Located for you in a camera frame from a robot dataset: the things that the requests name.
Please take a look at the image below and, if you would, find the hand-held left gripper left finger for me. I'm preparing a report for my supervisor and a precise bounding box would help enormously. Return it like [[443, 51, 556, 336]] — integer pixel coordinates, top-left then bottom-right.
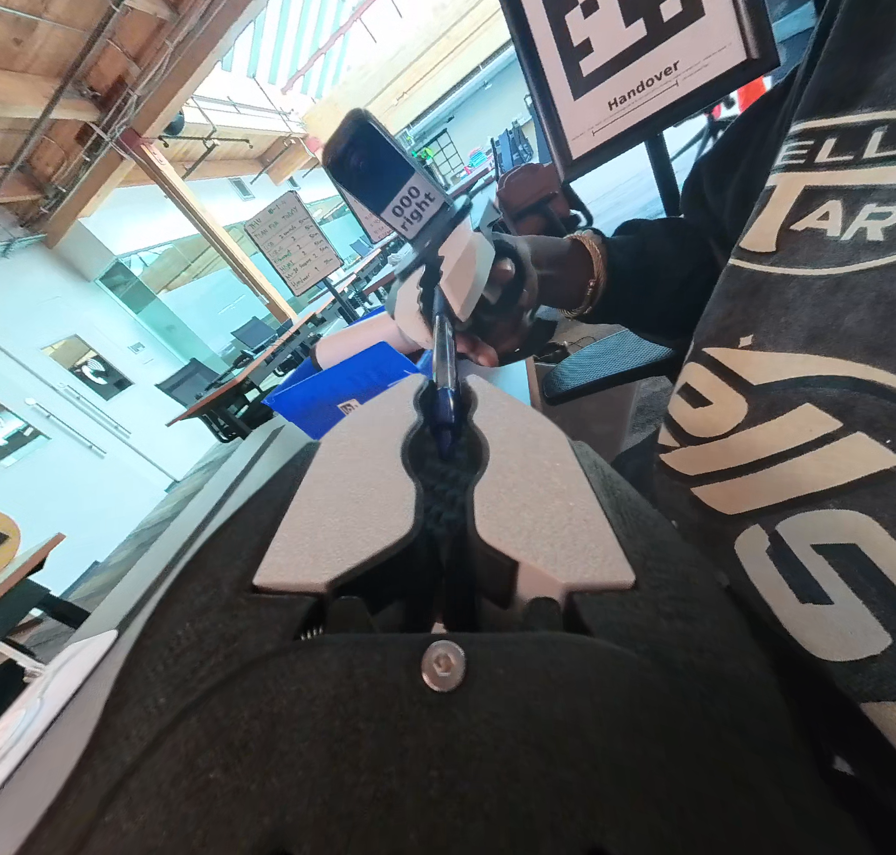
[[251, 372, 429, 595]]

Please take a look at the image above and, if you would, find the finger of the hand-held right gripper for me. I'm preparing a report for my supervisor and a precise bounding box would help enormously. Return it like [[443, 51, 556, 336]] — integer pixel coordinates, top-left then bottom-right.
[[387, 266, 442, 350], [436, 229, 503, 324]]

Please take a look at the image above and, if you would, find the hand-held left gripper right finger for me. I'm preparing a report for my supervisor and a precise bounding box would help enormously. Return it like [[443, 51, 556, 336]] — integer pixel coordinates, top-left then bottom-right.
[[461, 374, 637, 605]]

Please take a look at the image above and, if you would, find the blue pen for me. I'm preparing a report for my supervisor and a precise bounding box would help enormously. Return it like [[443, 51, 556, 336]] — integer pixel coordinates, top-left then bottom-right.
[[429, 287, 464, 461]]

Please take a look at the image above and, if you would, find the blue plastic bin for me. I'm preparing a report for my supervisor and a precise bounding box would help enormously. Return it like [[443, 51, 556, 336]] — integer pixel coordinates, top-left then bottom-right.
[[262, 341, 429, 441]]

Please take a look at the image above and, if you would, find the person's right forearm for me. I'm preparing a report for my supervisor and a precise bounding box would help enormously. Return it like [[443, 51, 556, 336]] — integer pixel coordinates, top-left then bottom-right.
[[591, 64, 841, 344]]

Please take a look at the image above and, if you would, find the person's right hand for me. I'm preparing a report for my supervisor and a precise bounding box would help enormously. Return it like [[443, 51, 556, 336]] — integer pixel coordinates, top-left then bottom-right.
[[454, 229, 596, 371]]

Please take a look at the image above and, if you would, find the white paper roll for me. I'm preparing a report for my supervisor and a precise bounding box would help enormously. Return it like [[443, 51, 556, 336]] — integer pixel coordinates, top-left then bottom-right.
[[310, 311, 422, 375]]

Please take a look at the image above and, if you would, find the brown padded chair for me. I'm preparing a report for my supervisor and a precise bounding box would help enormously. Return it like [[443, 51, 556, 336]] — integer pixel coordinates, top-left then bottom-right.
[[494, 162, 595, 238]]

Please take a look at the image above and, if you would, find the brown top office desk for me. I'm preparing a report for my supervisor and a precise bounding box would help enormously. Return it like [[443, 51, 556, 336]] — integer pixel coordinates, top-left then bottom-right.
[[165, 169, 491, 445], [0, 532, 93, 642]]

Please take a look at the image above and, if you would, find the black printed shirt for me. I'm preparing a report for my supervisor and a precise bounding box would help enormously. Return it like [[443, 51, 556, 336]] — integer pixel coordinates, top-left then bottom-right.
[[654, 0, 896, 793]]

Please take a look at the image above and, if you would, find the white double door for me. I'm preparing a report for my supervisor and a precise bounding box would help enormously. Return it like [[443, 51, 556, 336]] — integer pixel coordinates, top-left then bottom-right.
[[0, 334, 177, 487]]

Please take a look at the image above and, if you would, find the gold bracelet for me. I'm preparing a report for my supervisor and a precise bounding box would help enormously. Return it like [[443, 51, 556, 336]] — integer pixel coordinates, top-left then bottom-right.
[[562, 229, 609, 321]]

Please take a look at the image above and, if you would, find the wooden post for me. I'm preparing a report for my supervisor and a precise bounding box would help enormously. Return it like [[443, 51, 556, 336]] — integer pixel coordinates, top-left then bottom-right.
[[118, 129, 300, 326]]

